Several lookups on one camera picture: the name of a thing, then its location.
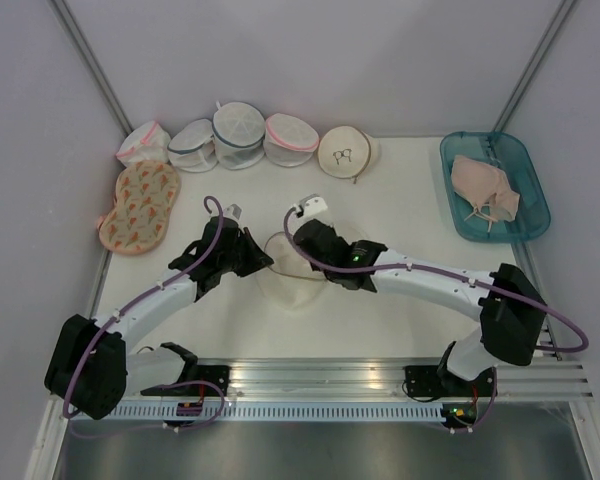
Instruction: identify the right aluminium corner post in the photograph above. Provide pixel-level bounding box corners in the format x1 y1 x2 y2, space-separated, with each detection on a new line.
492 0 580 132

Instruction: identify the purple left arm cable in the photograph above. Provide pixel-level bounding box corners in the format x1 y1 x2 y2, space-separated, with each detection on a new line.
62 195 229 441

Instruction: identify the tall white blue-zip mesh bag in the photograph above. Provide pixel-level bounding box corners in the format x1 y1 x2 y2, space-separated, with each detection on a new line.
212 101 265 170

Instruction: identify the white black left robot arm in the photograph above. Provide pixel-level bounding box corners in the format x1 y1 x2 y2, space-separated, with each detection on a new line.
44 217 274 420

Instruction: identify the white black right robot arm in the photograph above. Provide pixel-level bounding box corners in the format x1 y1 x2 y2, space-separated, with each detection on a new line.
284 220 546 396

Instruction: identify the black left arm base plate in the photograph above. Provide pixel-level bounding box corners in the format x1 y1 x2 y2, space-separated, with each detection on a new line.
175 365 231 397

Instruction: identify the white pink-trim mesh bag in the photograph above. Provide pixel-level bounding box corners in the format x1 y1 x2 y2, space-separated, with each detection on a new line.
115 121 171 167

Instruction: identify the aluminium corner post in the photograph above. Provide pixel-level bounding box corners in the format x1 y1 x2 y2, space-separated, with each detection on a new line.
48 0 133 135
492 0 580 132

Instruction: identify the teal transparent plastic bin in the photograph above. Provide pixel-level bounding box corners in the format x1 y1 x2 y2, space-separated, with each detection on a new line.
440 132 551 243

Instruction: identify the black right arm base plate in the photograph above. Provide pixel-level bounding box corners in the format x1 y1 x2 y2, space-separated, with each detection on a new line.
403 365 494 400

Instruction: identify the white blue-trim mesh bag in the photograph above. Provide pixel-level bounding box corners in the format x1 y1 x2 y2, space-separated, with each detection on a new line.
167 119 218 173

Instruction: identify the left aluminium corner post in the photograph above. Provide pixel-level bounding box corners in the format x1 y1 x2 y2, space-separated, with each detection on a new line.
48 0 133 135

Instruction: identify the beige round bag with glasses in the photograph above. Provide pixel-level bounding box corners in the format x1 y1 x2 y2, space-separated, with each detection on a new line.
316 126 380 184

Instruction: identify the white slotted cable duct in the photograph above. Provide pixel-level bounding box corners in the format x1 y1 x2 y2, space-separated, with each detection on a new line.
109 402 479 422

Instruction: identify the beige round glasses laundry bag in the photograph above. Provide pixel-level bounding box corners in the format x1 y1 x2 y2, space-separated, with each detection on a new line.
255 231 328 311

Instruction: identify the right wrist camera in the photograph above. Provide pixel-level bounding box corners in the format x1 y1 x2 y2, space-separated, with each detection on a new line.
294 194 329 221

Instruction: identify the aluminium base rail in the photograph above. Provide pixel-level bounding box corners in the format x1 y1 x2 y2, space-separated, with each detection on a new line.
49 356 595 401

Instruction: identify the pale pink bra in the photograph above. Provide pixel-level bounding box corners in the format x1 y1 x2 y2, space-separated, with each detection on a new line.
451 155 520 233

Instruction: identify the floral peanut-shaped laundry bag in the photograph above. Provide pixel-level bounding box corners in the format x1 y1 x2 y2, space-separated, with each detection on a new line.
97 160 180 256

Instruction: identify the white pink-zip mesh bag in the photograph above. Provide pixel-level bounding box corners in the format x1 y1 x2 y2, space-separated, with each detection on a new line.
263 113 320 167

